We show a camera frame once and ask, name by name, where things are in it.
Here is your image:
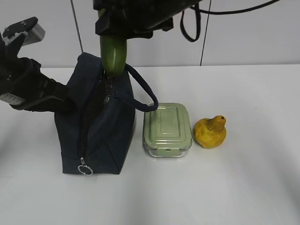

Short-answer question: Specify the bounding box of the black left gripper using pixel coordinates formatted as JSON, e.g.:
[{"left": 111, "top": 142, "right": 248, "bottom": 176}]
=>
[{"left": 0, "top": 37, "right": 75, "bottom": 113}]

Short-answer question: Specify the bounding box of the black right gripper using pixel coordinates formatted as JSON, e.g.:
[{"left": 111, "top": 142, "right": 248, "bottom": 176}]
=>
[{"left": 93, "top": 0, "right": 199, "bottom": 39}]

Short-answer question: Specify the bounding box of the green cucumber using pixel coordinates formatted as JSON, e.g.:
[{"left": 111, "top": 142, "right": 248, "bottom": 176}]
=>
[{"left": 97, "top": 8, "right": 128, "bottom": 76}]

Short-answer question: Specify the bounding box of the dark blue lunch bag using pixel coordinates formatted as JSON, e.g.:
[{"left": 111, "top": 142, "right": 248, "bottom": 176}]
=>
[{"left": 54, "top": 53, "right": 158, "bottom": 176}]

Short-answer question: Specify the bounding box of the silver zipper pull ring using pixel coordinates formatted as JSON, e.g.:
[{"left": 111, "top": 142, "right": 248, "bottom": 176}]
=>
[{"left": 77, "top": 157, "right": 94, "bottom": 176}]

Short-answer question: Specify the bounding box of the green lid glass container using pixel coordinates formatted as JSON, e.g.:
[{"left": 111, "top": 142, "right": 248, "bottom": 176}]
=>
[{"left": 142, "top": 103, "right": 192, "bottom": 158}]

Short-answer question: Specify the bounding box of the yellow squash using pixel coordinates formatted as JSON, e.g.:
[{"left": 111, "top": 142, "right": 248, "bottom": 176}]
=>
[{"left": 193, "top": 115, "right": 227, "bottom": 149}]

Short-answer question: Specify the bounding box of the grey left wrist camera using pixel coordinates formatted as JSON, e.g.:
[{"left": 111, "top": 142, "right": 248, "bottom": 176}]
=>
[{"left": 2, "top": 16, "right": 45, "bottom": 46}]

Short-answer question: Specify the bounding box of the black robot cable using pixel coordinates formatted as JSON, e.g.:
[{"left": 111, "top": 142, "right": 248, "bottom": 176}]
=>
[{"left": 180, "top": 0, "right": 281, "bottom": 43}]

